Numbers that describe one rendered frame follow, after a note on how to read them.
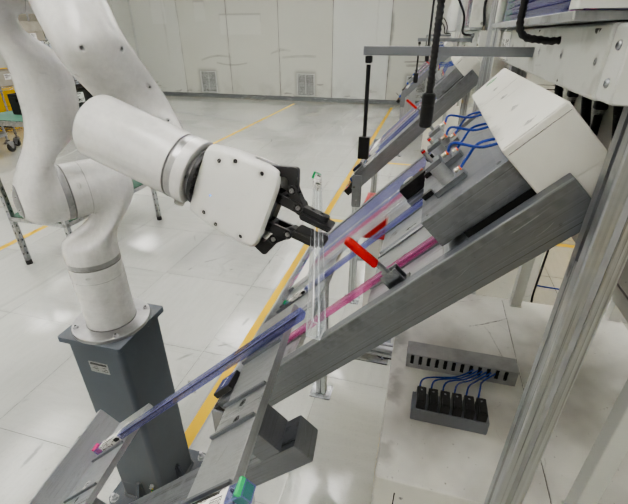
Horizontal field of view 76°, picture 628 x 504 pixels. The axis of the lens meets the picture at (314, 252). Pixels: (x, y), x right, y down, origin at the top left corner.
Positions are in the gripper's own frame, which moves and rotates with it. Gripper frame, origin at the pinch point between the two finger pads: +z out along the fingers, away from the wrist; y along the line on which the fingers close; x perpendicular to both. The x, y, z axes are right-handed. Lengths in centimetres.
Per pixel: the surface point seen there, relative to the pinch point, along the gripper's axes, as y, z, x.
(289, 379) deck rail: -31.7, 4.9, 11.9
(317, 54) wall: 59, -253, 880
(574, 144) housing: 19.9, 22.5, 5.6
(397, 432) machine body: -43, 30, 26
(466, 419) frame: -34, 42, 29
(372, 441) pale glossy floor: -95, 42, 79
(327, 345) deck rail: -20.7, 8.2, 10.1
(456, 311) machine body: -30, 41, 73
